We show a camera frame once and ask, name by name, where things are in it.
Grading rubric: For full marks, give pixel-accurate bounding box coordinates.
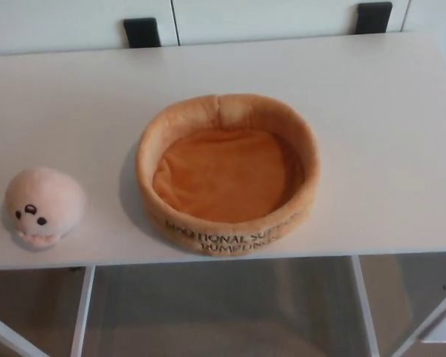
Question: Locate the cream plush dumpling toy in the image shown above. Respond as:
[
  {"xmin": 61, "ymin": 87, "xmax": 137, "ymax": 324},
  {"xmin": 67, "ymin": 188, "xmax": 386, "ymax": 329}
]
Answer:
[{"xmin": 4, "ymin": 166, "xmax": 88, "ymax": 253}]

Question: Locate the orange round plush basket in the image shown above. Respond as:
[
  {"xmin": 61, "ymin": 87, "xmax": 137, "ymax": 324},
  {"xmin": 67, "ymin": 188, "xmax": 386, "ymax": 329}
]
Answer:
[{"xmin": 135, "ymin": 93, "xmax": 322, "ymax": 258}]

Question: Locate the white cabinet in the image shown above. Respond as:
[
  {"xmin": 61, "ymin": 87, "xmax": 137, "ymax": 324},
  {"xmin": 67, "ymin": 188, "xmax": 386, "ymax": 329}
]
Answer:
[{"xmin": 0, "ymin": 0, "xmax": 444, "ymax": 57}]

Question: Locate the black cabinet handle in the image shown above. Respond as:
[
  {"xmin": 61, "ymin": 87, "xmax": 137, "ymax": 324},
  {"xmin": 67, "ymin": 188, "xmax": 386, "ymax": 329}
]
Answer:
[
  {"xmin": 123, "ymin": 17, "xmax": 162, "ymax": 49},
  {"xmin": 356, "ymin": 1, "xmax": 394, "ymax": 36}
]

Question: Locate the white table leg frame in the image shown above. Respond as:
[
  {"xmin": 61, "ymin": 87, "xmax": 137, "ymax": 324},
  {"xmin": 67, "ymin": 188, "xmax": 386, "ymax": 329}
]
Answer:
[
  {"xmin": 0, "ymin": 265, "xmax": 96, "ymax": 357},
  {"xmin": 350, "ymin": 254, "xmax": 446, "ymax": 357}
]

